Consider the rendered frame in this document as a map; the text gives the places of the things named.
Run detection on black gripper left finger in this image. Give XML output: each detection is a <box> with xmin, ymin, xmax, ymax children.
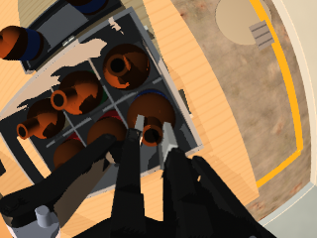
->
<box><xmin>0</xmin><ymin>114</ymin><xmax>147</xmax><ymax>238</ymax></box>

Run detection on dark grey tray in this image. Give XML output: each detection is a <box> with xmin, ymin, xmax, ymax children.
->
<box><xmin>20</xmin><ymin>0</ymin><xmax>122</xmax><ymax>74</ymax></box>

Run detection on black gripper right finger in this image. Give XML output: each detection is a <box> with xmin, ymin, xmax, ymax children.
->
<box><xmin>158</xmin><ymin>122</ymin><xmax>277</xmax><ymax>238</ymax></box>

